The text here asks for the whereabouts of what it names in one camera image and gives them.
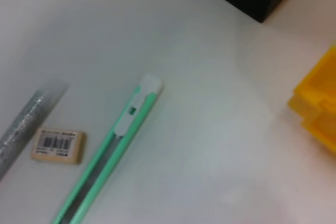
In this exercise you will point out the green utility knife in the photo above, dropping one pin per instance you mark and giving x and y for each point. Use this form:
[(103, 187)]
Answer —
[(123, 129)]

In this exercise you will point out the yellow plastic bin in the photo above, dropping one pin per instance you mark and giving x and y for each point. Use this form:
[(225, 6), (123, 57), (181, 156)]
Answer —
[(320, 113)]

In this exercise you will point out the beige eraser with barcode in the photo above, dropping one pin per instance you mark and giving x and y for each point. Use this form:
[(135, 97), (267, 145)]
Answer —
[(57, 145)]

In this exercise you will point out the grey glitter pen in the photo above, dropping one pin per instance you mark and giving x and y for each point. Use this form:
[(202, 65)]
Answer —
[(23, 124)]

